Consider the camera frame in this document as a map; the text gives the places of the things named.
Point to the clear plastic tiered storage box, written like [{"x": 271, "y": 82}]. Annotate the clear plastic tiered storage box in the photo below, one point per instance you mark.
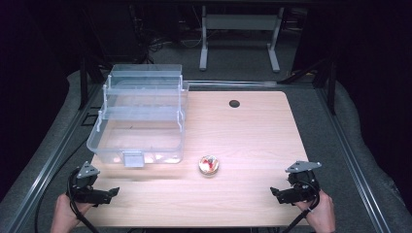
[{"x": 139, "y": 113}]

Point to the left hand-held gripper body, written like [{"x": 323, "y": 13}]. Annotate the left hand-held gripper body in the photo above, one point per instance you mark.
[{"x": 85, "y": 189}]

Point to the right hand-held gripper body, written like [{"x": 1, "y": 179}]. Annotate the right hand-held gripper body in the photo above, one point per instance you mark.
[{"x": 302, "y": 186}]

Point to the grey metal stand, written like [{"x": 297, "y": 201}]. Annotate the grey metal stand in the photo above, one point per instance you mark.
[{"x": 239, "y": 22}]

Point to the small round red-white toy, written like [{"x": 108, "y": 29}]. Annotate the small round red-white toy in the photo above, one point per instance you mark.
[{"x": 209, "y": 165}]

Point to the person's left hand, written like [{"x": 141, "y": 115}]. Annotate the person's left hand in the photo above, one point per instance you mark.
[{"x": 64, "y": 213}]

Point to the aluminium rail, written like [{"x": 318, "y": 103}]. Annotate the aluminium rail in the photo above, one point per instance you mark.
[
  {"x": 353, "y": 161},
  {"x": 48, "y": 165}
]

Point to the black frame post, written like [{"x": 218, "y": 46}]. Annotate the black frame post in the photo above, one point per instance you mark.
[
  {"x": 331, "y": 87},
  {"x": 83, "y": 84}
]

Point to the person's right hand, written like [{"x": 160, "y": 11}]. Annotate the person's right hand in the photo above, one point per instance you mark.
[{"x": 319, "y": 213}]

